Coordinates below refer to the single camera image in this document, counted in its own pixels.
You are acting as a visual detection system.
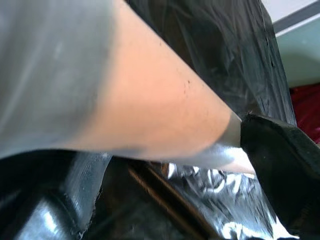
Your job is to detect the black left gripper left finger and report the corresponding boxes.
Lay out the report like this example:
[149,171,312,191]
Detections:
[0,149,113,240]

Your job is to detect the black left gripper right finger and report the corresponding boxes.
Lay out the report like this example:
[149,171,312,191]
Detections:
[239,113,320,236]

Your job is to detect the white plastic table top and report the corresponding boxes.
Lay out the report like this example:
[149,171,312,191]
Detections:
[0,0,256,175]

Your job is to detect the black plastic table cover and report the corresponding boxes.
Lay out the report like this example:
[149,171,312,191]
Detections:
[82,0,301,240]

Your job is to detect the dark grey wall strip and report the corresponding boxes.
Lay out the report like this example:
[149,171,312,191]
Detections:
[272,0,320,32]

